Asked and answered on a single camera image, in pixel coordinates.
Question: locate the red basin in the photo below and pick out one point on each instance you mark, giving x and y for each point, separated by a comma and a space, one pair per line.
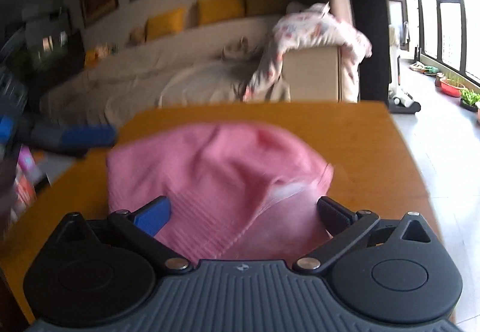
452, 88

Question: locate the white upright appliance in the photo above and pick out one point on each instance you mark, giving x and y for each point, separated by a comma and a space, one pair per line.
396, 65

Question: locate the pink toy box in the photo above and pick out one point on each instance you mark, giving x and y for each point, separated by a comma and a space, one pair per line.
26, 166

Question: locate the crumpled beige cloth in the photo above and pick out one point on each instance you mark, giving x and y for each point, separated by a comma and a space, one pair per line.
240, 49

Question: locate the green plant tray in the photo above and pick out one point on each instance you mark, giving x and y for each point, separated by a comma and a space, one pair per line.
470, 101

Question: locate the glass fish tank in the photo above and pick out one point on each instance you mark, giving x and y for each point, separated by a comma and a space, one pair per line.
52, 42

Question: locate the green slippers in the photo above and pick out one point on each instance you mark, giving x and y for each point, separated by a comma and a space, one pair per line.
423, 68

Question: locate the floral blanket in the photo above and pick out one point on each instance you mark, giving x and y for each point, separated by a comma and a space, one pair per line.
311, 31

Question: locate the pink ribbed garment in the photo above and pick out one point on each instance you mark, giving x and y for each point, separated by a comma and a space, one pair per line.
210, 174

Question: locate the yellow plush toy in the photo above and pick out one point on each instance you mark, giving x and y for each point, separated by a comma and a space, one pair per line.
99, 55

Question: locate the beige covered sofa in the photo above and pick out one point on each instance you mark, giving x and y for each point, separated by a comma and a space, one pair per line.
150, 84

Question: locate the dark curtain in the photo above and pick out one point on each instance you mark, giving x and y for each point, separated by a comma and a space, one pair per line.
367, 16

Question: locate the black window frame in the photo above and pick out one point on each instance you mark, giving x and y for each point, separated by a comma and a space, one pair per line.
439, 35

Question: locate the brown pot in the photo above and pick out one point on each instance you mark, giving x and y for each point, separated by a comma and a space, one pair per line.
440, 80

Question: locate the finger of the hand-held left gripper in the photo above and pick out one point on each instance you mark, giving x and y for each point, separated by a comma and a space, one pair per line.
86, 136
6, 130

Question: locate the beige plush toy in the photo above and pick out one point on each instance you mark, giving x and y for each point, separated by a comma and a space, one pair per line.
137, 35

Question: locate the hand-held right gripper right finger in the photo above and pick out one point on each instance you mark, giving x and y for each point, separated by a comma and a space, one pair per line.
333, 215

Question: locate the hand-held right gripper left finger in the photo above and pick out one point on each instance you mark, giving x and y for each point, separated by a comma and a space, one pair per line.
155, 216

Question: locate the wooden table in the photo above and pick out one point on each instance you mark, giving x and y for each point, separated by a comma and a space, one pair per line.
375, 151

